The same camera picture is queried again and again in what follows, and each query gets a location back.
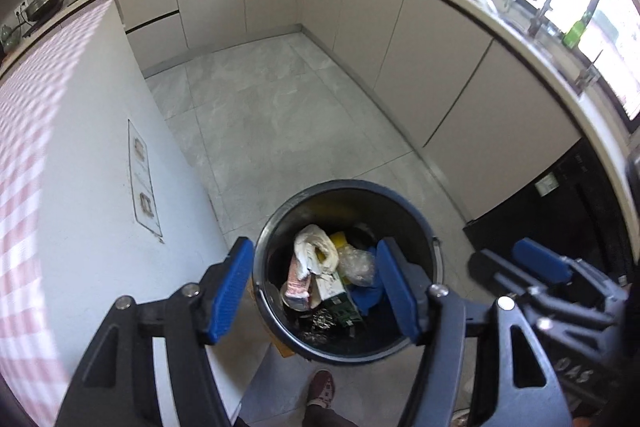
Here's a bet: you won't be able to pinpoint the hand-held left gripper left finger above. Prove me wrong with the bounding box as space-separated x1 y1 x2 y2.
54 236 256 427

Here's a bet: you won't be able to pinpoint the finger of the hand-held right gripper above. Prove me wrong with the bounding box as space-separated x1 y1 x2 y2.
512 238 628 308
467 249 617 325

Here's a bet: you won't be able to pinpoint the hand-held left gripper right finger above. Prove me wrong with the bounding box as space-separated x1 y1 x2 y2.
376 238 576 427

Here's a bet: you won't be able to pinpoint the blue cloth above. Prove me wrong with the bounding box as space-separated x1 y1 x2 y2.
347 247 388 314

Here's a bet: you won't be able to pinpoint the clear plastic bag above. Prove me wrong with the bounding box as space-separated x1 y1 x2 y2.
337 246 377 285

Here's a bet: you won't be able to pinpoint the green circuit board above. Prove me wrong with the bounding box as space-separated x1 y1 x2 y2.
322 299 363 328

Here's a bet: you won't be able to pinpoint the green and white box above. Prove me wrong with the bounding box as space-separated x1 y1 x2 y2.
314 272 351 303

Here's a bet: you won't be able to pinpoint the pink patterned carton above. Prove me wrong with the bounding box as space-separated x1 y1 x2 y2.
282 254 313 310

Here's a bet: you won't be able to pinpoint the steel wool scrubber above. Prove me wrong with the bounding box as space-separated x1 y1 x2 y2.
300 309 341 338

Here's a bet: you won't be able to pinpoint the white cloth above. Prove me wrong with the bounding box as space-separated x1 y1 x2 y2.
292 224 340 280

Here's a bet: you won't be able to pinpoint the black round trash bin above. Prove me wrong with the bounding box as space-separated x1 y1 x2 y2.
251 179 445 364

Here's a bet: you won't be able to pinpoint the black built-in appliance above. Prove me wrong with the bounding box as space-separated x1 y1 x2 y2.
462 137 640 303

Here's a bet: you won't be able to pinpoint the red sneaker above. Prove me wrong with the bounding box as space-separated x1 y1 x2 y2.
306 369 336 409

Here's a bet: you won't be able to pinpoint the island socket panel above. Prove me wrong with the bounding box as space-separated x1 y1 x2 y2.
127 119 164 244

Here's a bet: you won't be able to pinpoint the white kitchen island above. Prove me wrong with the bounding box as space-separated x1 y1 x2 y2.
40 0 261 427

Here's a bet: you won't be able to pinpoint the green bottle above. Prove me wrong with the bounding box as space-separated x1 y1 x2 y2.
562 9 593 48

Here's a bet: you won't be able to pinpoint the steel kitchen faucet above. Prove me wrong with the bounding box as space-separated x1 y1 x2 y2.
527 0 559 36

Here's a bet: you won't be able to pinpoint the beige base cabinets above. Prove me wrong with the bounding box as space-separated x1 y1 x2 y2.
115 0 586 225

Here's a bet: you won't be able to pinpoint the black lidded pot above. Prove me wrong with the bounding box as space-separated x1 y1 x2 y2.
25 0 71 20

